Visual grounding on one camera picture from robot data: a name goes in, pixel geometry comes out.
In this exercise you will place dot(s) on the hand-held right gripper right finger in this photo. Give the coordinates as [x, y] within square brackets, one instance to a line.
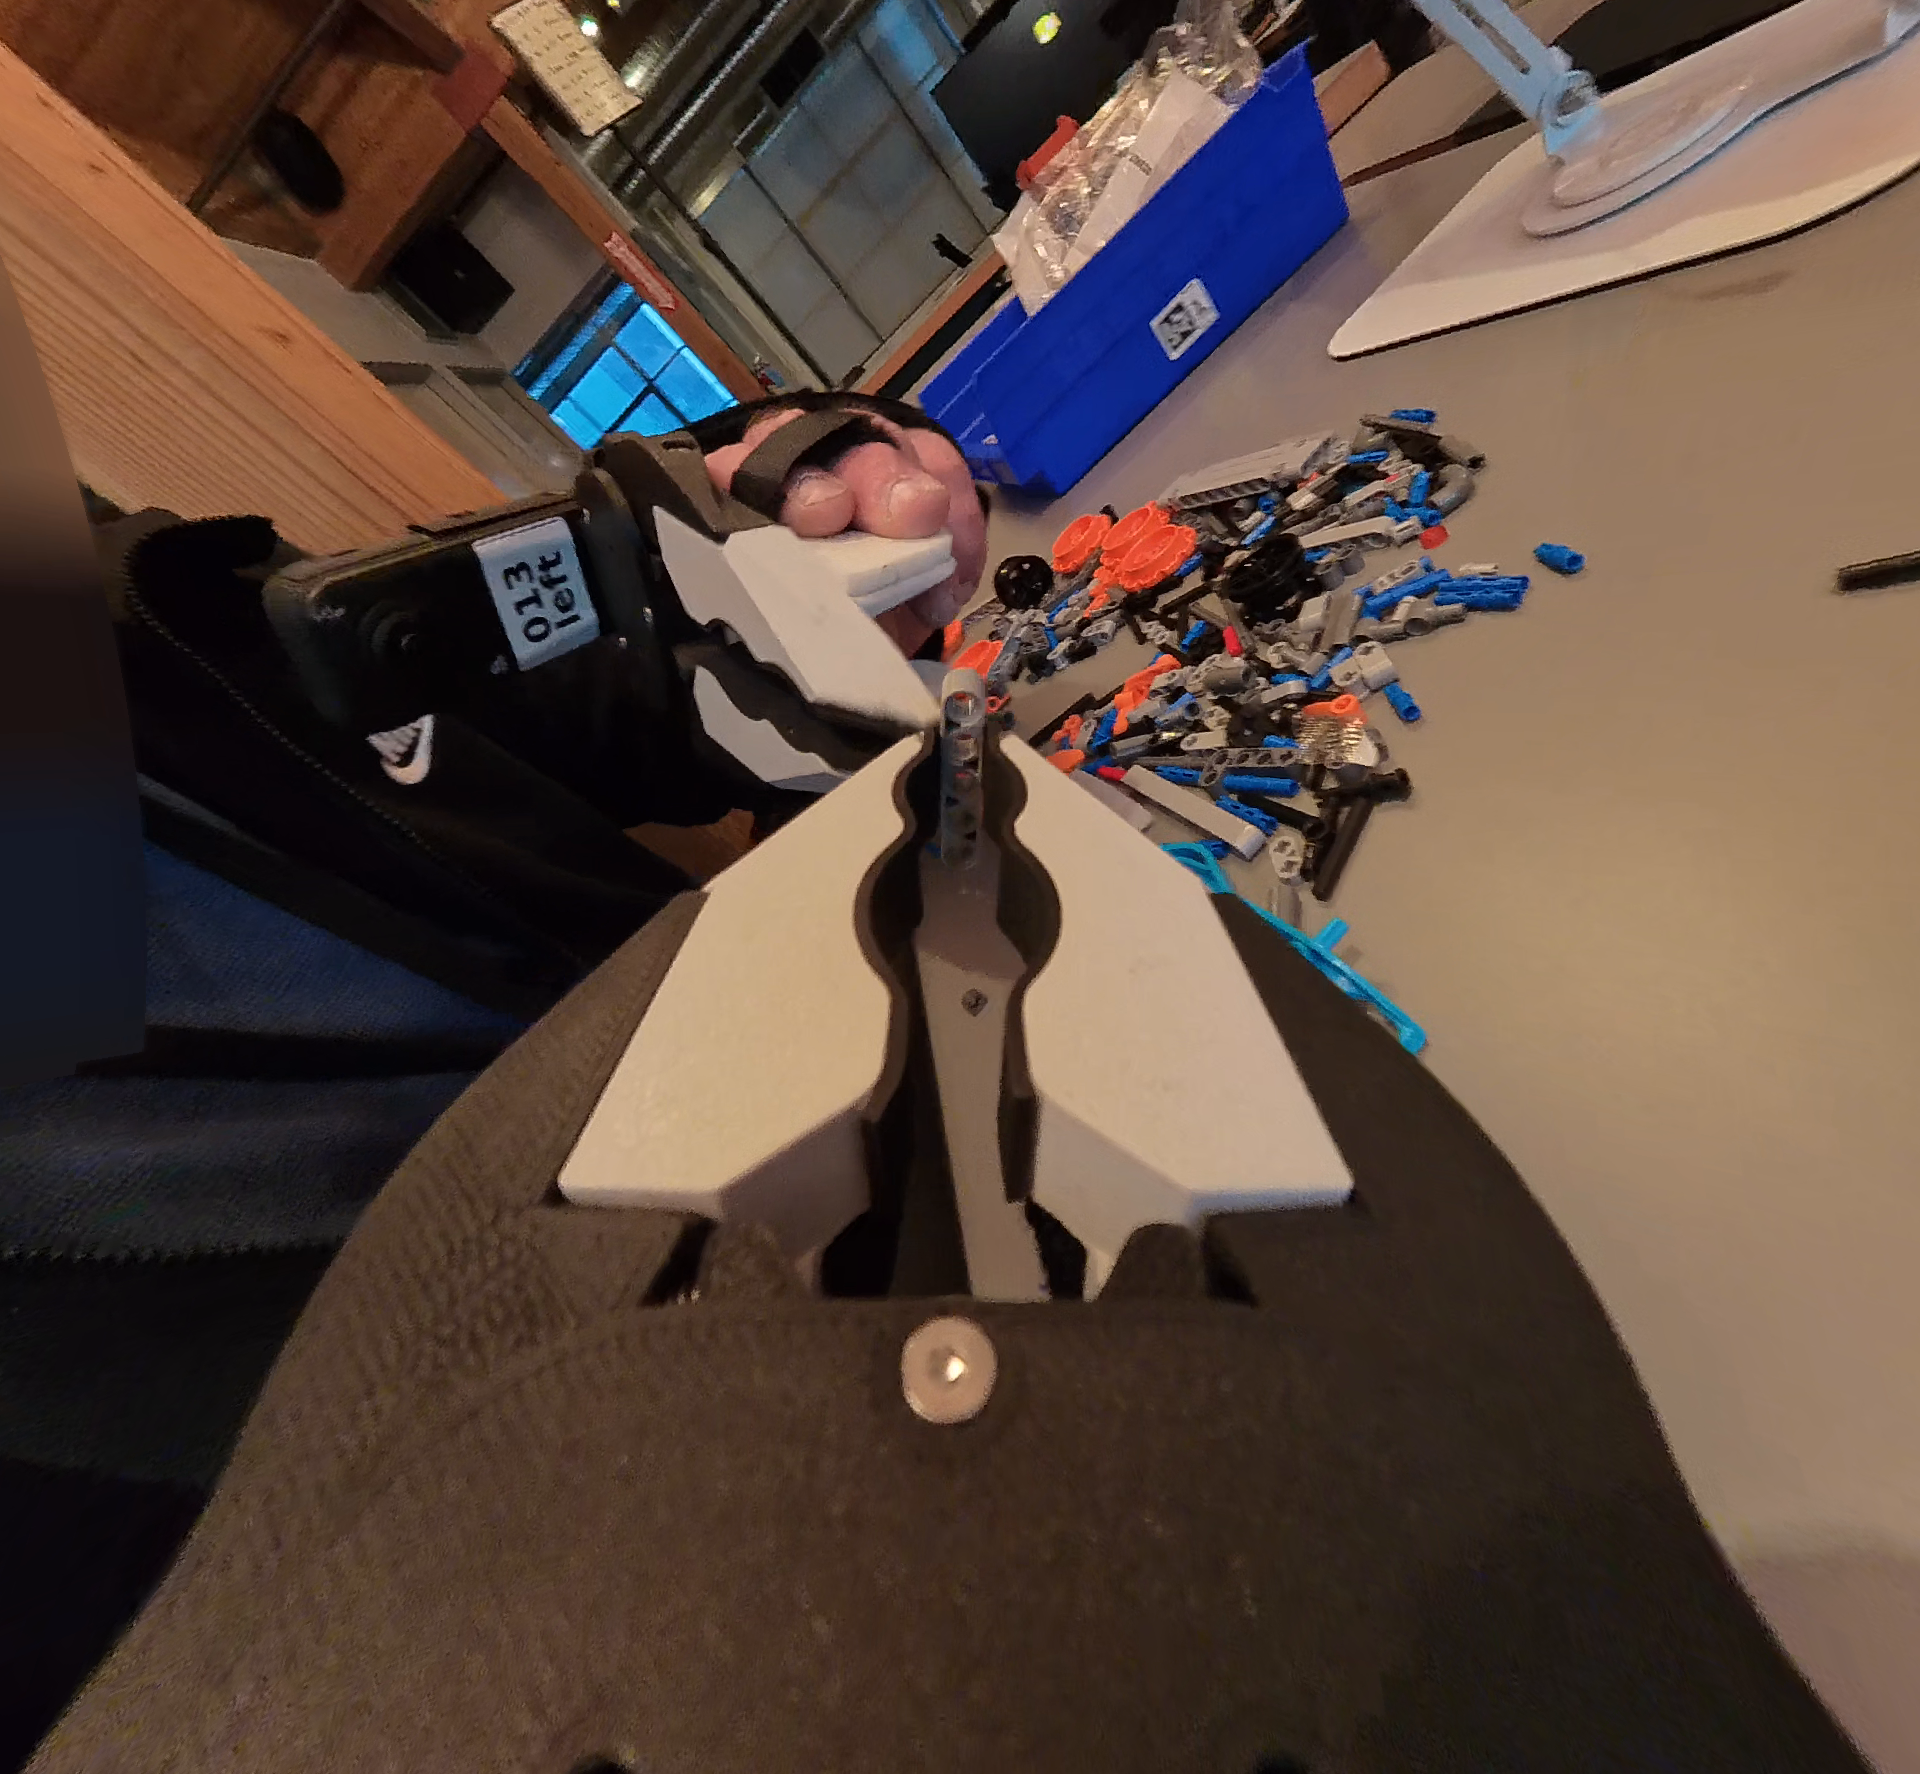
[1186, 1070]

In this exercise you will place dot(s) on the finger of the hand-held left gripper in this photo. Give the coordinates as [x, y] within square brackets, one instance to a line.
[796, 650]
[765, 740]

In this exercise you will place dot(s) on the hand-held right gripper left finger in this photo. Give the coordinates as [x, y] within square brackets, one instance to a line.
[736, 1070]

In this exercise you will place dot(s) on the turquoise connector piece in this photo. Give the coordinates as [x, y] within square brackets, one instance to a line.
[1320, 952]

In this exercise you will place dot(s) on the grey beam piece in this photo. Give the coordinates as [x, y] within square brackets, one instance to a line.
[961, 785]

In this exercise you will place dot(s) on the pile of plastic building pieces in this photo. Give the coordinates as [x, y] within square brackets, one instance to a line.
[1291, 664]

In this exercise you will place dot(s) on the person's left hand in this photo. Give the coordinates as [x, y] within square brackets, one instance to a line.
[900, 492]

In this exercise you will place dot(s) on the black spoked wheel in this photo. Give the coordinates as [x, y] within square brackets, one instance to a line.
[1275, 574]

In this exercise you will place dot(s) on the blue storage bin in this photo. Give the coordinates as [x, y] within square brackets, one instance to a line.
[1169, 306]

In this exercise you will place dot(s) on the clear plastic parts bag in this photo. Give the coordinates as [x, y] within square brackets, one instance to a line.
[1110, 155]

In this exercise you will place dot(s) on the white hanging sign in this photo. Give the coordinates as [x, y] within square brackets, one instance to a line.
[565, 60]

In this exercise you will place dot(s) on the black axle pin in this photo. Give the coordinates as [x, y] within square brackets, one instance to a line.
[1880, 568]

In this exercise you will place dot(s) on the white book stand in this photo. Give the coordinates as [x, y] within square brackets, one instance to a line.
[1681, 184]

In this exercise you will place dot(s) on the wooden post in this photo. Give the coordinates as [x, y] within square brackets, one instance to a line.
[211, 336]

